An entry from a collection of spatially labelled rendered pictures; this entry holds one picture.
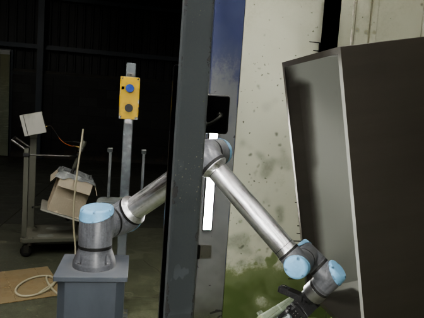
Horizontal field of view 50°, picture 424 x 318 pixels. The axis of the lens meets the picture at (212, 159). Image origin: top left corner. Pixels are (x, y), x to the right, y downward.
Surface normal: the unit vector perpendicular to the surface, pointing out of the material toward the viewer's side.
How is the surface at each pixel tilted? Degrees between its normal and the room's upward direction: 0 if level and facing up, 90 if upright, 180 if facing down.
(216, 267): 90
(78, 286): 90
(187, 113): 90
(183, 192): 90
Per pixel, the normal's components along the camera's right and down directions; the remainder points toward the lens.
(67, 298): 0.16, 0.11
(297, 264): -0.37, 0.12
